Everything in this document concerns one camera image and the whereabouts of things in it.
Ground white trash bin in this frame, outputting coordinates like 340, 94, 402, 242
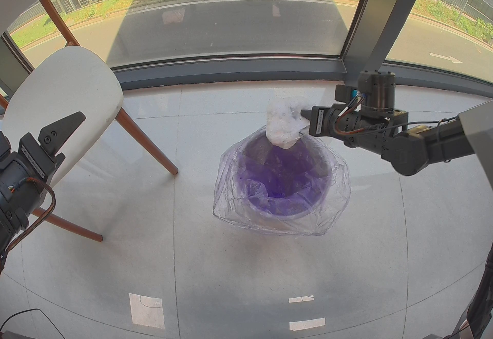
236, 133, 333, 222

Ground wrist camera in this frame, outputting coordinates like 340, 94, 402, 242
0, 133, 13, 170
334, 84, 361, 103

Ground black cable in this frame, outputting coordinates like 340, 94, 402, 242
0, 308, 59, 339

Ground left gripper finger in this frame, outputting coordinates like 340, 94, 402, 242
45, 154, 65, 186
38, 111, 86, 157

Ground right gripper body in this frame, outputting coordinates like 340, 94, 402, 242
310, 106, 359, 146

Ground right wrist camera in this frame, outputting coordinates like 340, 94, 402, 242
334, 84, 361, 103

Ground white chair with wooden legs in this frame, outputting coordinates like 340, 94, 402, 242
0, 0, 179, 243

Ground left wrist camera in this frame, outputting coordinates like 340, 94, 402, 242
0, 133, 13, 170

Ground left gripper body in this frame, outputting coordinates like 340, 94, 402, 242
0, 132, 54, 216

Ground white paper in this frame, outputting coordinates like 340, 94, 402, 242
266, 96, 311, 150

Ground window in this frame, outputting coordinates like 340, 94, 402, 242
0, 0, 493, 99

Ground purple plastic bag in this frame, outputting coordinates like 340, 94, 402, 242
213, 126, 352, 236

